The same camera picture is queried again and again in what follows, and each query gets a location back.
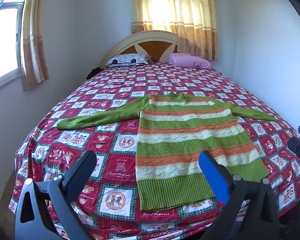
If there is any narrow yellow patterned curtain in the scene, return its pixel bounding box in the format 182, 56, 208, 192
20, 0, 50, 91

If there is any metal framed window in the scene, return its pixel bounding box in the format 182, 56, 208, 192
0, 0, 24, 90

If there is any red printed patchwork bedspread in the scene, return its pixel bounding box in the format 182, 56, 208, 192
9, 61, 300, 240

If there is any pink pillow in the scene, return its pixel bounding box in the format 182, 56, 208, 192
168, 52, 212, 69

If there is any black bag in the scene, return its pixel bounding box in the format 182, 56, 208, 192
86, 67, 102, 80

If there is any white patterned pillow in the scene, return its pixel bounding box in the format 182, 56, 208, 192
106, 53, 149, 68

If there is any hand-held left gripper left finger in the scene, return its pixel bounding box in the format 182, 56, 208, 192
14, 151, 98, 240

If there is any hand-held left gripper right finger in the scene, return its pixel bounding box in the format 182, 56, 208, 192
198, 151, 283, 240

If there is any wide yellow patterned curtain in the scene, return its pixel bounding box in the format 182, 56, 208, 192
130, 0, 218, 61

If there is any cream and wood headboard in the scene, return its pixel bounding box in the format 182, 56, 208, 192
100, 30, 178, 68

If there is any green orange striped knit sweater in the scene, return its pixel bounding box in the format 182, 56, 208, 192
56, 92, 278, 211

